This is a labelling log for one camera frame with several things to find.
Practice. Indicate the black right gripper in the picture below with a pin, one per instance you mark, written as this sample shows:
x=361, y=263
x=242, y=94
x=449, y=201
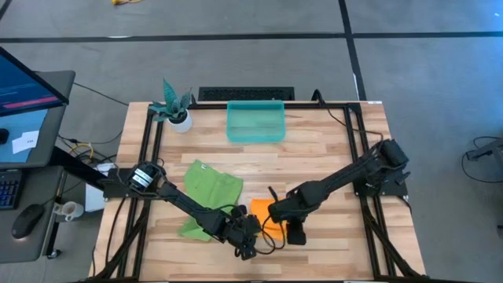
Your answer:
x=291, y=206

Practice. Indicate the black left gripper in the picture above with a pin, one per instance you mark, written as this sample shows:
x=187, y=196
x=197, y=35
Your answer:
x=239, y=232

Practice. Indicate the orange microfiber towel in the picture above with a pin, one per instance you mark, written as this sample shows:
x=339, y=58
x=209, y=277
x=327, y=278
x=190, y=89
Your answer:
x=259, y=208

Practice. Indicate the green microfiber towel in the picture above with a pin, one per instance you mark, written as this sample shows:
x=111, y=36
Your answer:
x=212, y=188

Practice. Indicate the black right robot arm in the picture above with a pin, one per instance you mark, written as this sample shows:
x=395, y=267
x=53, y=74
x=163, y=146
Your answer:
x=338, y=182

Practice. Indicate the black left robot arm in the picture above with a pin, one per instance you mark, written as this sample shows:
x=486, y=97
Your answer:
x=184, y=202

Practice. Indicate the teal plastic basket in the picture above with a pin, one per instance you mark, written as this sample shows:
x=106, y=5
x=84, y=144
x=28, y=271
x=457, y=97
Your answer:
x=255, y=122

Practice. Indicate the snake plant in white pot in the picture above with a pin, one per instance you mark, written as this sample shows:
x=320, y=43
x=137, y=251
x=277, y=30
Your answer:
x=181, y=123

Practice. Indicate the white cup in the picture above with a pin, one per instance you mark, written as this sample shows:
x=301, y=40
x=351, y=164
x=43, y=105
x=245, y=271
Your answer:
x=72, y=210

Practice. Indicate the black desk strut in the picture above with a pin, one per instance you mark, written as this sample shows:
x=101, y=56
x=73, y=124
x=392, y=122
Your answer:
x=74, y=165

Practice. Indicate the grey side desk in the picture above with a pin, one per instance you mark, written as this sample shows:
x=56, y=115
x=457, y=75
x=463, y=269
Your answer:
x=39, y=243

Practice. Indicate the black floor stand leg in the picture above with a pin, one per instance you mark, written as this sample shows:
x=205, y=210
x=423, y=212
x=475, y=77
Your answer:
x=487, y=149

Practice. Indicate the black computer mouse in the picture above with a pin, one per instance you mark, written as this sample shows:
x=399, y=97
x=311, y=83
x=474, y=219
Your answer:
x=25, y=222

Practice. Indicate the white paper note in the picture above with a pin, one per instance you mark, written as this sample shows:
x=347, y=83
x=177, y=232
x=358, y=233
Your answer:
x=25, y=141

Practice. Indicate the black backlit keyboard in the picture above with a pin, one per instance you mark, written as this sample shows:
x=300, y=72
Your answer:
x=9, y=192

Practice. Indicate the small black round object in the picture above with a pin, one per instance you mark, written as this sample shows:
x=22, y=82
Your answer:
x=3, y=136

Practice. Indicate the blue-screen computer monitor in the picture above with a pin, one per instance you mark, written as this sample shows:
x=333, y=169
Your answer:
x=23, y=90

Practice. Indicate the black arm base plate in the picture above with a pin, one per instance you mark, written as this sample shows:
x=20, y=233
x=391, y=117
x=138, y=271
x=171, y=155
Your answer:
x=393, y=190
x=114, y=192

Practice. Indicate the black aluminium table frame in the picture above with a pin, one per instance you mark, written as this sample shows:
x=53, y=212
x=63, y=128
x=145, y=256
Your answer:
x=212, y=106

